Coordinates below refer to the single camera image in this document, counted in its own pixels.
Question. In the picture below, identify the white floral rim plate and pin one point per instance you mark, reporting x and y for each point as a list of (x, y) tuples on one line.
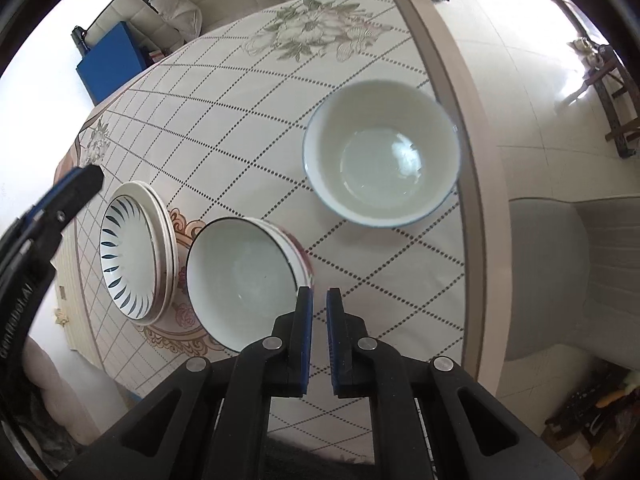
[(166, 247)]

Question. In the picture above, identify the blue leaf pattern plate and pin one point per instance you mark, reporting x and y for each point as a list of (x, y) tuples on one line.
[(127, 257)]

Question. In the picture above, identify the plain white bowl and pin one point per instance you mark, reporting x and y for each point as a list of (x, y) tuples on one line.
[(381, 154)]

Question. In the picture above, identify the checked floral tablecloth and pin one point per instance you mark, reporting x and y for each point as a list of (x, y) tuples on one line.
[(217, 130)]

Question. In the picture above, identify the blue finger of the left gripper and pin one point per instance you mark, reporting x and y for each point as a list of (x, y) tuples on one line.
[(55, 204)]

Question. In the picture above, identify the dark wooden chair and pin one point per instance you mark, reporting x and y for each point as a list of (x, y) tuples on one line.
[(618, 94)]

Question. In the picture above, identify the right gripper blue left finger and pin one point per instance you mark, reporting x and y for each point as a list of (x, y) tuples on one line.
[(290, 368)]

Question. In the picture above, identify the blue folded mat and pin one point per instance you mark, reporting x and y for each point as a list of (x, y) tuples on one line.
[(113, 61)]

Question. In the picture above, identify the white bowl dark rim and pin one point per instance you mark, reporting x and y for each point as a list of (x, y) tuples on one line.
[(238, 281)]

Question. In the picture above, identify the grey upholstered chair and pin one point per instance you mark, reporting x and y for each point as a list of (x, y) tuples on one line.
[(575, 270)]

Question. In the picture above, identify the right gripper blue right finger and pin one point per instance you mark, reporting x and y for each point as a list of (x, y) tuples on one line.
[(351, 374)]

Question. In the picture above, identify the folded cream padded chair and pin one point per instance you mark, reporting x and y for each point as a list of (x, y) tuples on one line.
[(147, 28)]

